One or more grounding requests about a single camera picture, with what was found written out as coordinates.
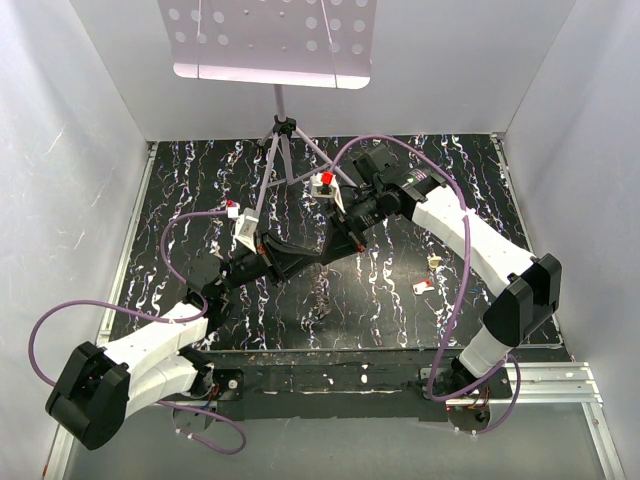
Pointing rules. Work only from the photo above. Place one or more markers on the cream key tag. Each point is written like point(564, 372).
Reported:
point(434, 262)

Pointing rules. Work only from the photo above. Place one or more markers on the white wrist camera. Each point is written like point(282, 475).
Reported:
point(245, 226)
point(323, 185)

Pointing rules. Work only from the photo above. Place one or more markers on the lilac music stand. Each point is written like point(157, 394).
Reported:
point(320, 44)

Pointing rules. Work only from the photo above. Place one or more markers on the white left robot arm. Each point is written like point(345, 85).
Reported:
point(100, 387)

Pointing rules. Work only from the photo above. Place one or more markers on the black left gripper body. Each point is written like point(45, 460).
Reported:
point(246, 268)

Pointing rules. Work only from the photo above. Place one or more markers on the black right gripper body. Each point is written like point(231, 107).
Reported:
point(366, 214)

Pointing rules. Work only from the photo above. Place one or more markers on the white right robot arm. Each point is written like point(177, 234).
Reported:
point(526, 287)

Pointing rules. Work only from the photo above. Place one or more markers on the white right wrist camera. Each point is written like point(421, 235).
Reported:
point(323, 185)

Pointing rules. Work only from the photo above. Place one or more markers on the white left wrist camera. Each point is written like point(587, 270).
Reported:
point(245, 226)

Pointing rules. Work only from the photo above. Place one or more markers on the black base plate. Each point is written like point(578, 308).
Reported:
point(324, 384)

